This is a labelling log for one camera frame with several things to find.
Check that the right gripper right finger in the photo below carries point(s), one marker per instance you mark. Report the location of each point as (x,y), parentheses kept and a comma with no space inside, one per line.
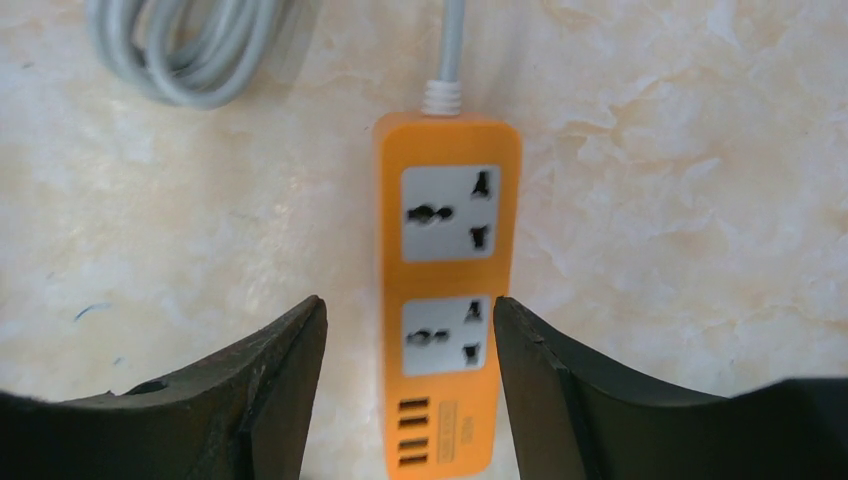
(576,413)

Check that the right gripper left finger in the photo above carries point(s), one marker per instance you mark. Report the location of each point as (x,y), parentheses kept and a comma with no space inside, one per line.
(242,412)

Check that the orange power strip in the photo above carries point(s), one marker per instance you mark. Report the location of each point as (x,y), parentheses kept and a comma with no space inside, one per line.
(447,201)

